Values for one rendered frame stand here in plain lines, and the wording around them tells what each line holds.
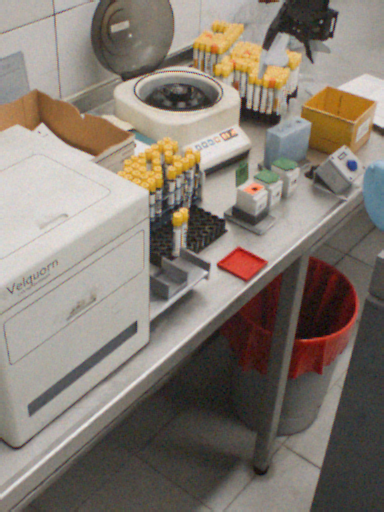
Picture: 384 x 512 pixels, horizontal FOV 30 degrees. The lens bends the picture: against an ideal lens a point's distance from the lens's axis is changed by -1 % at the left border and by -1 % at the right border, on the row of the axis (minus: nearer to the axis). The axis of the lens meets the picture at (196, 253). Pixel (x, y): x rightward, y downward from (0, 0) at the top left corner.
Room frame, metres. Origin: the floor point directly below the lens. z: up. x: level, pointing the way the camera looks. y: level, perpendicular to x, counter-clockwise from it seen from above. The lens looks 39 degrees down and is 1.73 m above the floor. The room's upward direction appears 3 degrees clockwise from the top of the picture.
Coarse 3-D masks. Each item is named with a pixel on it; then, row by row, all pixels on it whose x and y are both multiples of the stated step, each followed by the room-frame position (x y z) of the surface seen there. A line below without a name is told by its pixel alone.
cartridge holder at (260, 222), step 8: (232, 208) 1.18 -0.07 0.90; (240, 208) 1.17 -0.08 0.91; (264, 208) 1.17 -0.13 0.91; (224, 216) 1.18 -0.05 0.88; (232, 216) 1.17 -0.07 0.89; (240, 216) 1.16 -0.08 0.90; (248, 216) 1.15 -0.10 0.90; (256, 216) 1.14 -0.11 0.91; (264, 216) 1.17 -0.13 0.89; (272, 216) 1.18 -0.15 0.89; (240, 224) 1.16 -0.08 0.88; (248, 224) 1.15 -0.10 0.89; (256, 224) 1.15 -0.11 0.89; (264, 224) 1.15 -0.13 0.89; (272, 224) 1.16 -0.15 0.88; (256, 232) 1.13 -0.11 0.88
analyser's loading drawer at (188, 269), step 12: (180, 252) 1.00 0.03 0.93; (192, 252) 0.99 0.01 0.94; (168, 264) 0.95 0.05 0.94; (180, 264) 0.98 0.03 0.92; (192, 264) 0.98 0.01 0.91; (204, 264) 0.97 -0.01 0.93; (156, 276) 0.94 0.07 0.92; (168, 276) 0.95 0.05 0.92; (180, 276) 0.93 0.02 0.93; (192, 276) 0.95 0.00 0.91; (204, 276) 0.96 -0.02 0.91; (156, 288) 0.90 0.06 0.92; (168, 288) 0.89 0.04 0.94; (180, 288) 0.91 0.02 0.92; (156, 300) 0.88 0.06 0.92; (168, 300) 0.89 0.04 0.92; (156, 312) 0.86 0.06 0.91
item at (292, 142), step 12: (288, 120) 1.41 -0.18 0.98; (300, 120) 1.42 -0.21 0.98; (276, 132) 1.36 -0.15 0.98; (288, 132) 1.36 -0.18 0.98; (300, 132) 1.39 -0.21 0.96; (276, 144) 1.35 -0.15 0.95; (288, 144) 1.36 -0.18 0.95; (300, 144) 1.39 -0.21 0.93; (264, 156) 1.37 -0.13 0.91; (276, 156) 1.34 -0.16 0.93; (288, 156) 1.36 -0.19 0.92; (300, 156) 1.40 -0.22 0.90; (264, 168) 1.36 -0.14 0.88; (300, 168) 1.37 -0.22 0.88
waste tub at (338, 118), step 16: (320, 96) 1.57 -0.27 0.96; (336, 96) 1.58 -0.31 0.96; (352, 96) 1.56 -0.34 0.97; (304, 112) 1.49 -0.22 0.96; (320, 112) 1.47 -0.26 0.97; (336, 112) 1.58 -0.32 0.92; (352, 112) 1.56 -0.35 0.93; (368, 112) 1.49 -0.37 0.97; (320, 128) 1.46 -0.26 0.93; (336, 128) 1.44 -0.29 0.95; (352, 128) 1.43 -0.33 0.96; (368, 128) 1.51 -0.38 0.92; (320, 144) 1.46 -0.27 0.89; (336, 144) 1.44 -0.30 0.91; (352, 144) 1.43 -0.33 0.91
